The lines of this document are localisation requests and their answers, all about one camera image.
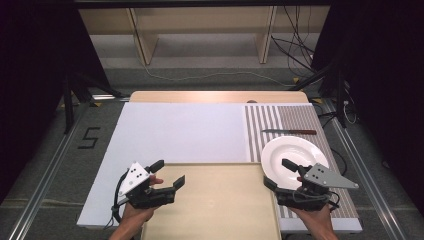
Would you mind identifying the white looped cable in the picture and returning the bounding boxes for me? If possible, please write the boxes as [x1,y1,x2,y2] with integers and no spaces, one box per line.
[343,99,358,125]

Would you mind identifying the white plate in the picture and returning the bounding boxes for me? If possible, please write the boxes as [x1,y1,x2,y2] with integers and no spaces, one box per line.
[260,135,330,191]

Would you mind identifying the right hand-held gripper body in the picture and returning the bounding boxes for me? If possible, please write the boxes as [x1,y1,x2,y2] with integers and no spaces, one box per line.
[276,162,360,212]

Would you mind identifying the white board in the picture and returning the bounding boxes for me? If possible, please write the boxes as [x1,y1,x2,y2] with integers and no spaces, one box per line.
[76,101,363,234]

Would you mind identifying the black cable bundle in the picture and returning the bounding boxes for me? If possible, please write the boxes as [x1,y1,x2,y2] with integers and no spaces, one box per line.
[270,5,317,80]

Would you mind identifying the striped placemat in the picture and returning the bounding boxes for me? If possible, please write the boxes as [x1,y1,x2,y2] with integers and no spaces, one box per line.
[243,103,360,220]

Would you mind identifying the dark chopsticks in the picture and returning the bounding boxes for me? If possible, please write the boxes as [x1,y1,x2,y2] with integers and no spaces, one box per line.
[261,128,318,136]

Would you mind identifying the metal floor rail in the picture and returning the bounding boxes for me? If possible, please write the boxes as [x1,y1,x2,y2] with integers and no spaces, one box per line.
[7,102,93,240]
[321,99,409,240]

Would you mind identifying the light wooden desk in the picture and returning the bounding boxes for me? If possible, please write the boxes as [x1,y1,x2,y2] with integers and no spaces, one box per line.
[77,5,332,66]

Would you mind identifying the thin black floor cable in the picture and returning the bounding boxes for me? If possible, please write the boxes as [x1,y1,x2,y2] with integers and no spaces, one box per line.
[314,102,349,177]

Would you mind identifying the person's left hand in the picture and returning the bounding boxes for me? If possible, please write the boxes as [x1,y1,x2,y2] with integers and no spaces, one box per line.
[119,175,165,229]

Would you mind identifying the wooden table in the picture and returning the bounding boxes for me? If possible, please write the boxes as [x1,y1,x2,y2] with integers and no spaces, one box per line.
[128,90,310,104]

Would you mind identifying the beige tray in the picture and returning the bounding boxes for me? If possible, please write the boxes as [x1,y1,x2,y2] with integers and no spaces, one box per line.
[141,162,283,240]

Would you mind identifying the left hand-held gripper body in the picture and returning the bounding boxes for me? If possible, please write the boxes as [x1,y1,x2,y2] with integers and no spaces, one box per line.
[118,161,177,210]

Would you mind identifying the black curtain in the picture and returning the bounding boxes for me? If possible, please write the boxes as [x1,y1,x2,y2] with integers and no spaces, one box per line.
[0,0,113,205]
[311,0,424,209]

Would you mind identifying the person's right hand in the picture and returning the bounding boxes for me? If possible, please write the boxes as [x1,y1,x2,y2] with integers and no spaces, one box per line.
[289,203,335,232]

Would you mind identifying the black tripod stand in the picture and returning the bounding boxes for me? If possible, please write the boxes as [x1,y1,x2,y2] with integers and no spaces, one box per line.
[61,70,125,135]
[289,58,349,129]

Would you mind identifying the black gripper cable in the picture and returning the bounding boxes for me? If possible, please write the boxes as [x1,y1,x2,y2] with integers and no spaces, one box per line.
[103,170,131,230]

